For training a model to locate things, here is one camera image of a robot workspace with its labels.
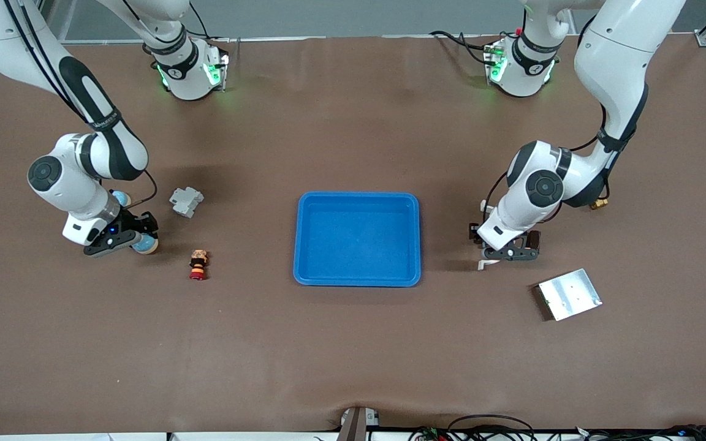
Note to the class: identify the blue plastic tray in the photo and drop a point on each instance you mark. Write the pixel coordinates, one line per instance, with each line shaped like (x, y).
(359, 245)

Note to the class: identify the silver metal plate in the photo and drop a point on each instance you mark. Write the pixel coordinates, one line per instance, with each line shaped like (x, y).
(570, 295)

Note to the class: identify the white curved plastic clamp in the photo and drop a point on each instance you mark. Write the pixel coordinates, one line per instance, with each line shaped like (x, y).
(482, 265)

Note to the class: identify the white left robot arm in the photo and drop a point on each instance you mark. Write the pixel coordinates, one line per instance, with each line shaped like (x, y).
(610, 61)

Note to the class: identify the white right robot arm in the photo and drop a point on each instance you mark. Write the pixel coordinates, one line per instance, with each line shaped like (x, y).
(71, 184)

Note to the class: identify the blue dome call bell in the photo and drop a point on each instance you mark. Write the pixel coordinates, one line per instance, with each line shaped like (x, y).
(146, 245)
(122, 198)

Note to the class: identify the dark brown capacitor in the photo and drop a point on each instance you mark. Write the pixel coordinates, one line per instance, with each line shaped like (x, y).
(535, 239)

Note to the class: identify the white circuit breaker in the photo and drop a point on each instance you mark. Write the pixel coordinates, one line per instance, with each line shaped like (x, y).
(186, 202)

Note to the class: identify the orange emergency stop button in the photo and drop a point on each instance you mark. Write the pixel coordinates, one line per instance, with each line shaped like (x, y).
(198, 264)

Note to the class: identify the brown table cover sheet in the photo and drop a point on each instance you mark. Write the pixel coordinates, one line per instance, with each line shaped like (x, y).
(353, 349)

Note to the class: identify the grey metal bracket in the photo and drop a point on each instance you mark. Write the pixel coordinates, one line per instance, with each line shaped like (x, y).
(356, 424)

